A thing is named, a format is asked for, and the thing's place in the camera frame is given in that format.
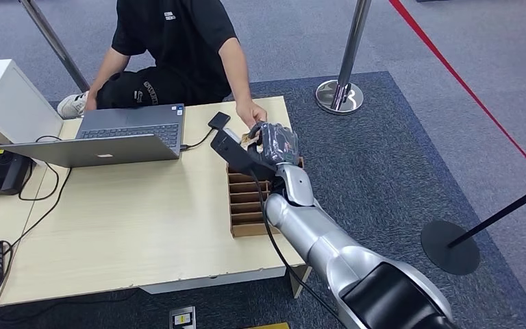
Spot person's left hand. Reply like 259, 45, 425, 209
236, 100, 268, 131

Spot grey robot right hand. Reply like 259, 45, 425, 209
247, 121, 301, 166

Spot person's white shoe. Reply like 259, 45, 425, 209
57, 91, 90, 121

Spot cardboard slotted card holder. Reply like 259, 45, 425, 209
226, 156, 305, 239

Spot person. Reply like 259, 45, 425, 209
57, 0, 268, 131

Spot small black external drive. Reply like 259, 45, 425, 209
208, 111, 231, 132

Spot grey open laptop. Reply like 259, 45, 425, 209
0, 103, 186, 169

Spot white box cabinet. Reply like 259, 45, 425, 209
0, 59, 64, 146

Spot dark blue rug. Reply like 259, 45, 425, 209
0, 71, 526, 329

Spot chrome stanchion with base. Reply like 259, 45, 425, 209
314, 0, 373, 117

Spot black console device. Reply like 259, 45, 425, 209
0, 149, 33, 197

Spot wooden desk leg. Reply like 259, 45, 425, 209
288, 265, 313, 300

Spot red barrier belt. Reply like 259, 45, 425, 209
387, 0, 526, 188

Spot black stanchion with base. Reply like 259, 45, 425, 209
420, 178, 526, 276

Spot black white floor label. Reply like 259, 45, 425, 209
168, 306, 197, 329

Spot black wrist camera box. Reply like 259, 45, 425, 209
210, 128, 278, 176

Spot black drive cable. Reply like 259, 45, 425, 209
180, 127, 214, 151

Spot slanted chrome post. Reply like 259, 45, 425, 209
18, 0, 91, 93

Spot looped black cable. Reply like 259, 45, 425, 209
18, 134, 63, 202

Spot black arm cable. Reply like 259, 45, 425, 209
248, 169, 349, 329

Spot long black cable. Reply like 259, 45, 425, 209
0, 167, 73, 306

